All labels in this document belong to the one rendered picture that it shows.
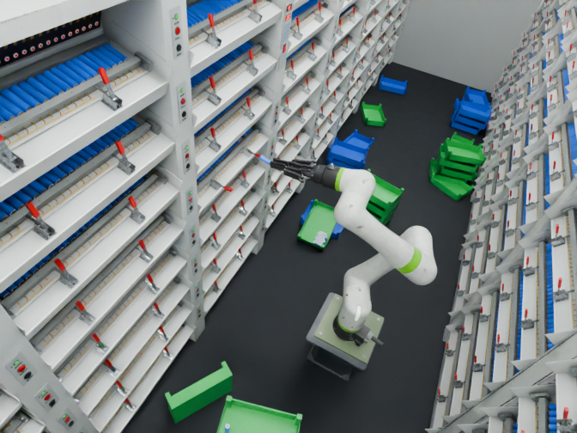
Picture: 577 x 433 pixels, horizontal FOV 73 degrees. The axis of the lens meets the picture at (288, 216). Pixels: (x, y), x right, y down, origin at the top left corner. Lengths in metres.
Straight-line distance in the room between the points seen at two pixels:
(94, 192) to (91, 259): 0.21
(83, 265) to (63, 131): 0.40
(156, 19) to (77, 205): 0.49
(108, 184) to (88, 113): 0.20
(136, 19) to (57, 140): 0.37
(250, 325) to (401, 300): 0.98
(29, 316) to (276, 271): 1.68
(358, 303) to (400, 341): 0.68
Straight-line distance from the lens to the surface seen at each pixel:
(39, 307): 1.18
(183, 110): 1.24
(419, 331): 2.59
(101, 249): 1.24
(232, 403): 1.75
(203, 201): 1.62
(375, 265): 1.89
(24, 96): 1.02
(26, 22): 0.84
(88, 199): 1.10
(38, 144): 0.95
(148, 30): 1.13
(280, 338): 2.33
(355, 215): 1.40
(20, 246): 1.04
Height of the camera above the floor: 2.08
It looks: 46 degrees down
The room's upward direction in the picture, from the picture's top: 10 degrees clockwise
